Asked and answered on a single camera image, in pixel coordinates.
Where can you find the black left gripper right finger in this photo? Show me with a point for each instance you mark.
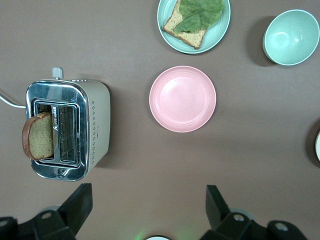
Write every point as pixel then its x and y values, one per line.
pixel 217 207

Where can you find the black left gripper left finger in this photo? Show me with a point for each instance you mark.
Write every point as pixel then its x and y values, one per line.
pixel 80 202

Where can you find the pink plate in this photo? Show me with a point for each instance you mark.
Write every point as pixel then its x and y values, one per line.
pixel 182 98

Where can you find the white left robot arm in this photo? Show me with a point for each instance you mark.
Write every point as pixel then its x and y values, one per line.
pixel 158 238

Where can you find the brown bread slice in toaster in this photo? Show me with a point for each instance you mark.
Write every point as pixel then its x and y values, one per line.
pixel 40 137

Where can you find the beige and chrome toaster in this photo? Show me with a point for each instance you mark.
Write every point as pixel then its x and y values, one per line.
pixel 100 120

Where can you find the beige plate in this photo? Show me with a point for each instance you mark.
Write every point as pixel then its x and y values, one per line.
pixel 318 147

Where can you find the green plate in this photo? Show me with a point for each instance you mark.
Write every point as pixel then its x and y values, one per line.
pixel 217 37

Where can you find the toast slice under lettuce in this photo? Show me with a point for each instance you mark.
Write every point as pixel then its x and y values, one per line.
pixel 192 37

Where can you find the green bowl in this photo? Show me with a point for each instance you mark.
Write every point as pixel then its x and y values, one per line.
pixel 290 40

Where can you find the green lettuce leaf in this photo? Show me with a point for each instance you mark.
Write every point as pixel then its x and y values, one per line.
pixel 200 12

